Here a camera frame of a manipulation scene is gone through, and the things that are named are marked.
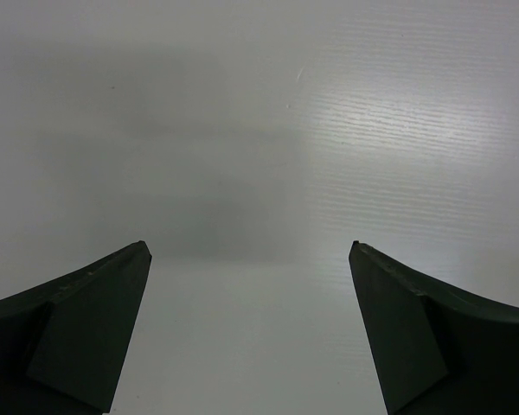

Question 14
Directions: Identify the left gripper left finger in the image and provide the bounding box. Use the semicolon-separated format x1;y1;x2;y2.
0;241;152;414

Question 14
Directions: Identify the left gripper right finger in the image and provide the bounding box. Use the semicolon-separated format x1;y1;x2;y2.
349;241;519;414

